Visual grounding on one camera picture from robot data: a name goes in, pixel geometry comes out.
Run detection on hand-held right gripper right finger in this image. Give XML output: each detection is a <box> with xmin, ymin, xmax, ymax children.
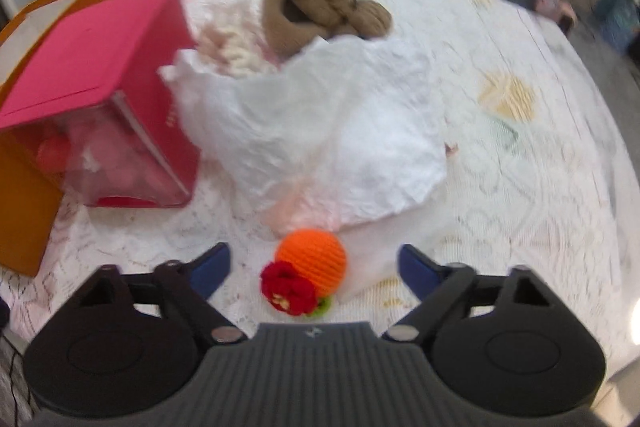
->
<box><xmin>382</xmin><ymin>244</ymin><xmax>556</xmax><ymax>343</ymax></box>

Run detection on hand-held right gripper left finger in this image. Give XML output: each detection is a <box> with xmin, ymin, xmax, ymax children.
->
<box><xmin>75</xmin><ymin>242</ymin><xmax>248</xmax><ymax>345</ymax></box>

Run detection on orange crochet ball with flower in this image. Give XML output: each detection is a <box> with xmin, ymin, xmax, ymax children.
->
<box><xmin>260</xmin><ymin>229</ymin><xmax>348</xmax><ymax>318</ymax></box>

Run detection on white bouquet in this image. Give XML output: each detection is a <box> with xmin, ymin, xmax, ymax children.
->
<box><xmin>159</xmin><ymin>0</ymin><xmax>448</xmax><ymax>239</ymax></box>

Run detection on checked floral tablecloth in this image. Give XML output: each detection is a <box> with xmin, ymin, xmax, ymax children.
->
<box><xmin>0</xmin><ymin>0</ymin><xmax>626</xmax><ymax>358</ymax></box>

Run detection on pink box with clear window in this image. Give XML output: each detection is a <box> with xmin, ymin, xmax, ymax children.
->
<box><xmin>0</xmin><ymin>0</ymin><xmax>202</xmax><ymax>208</ymax></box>

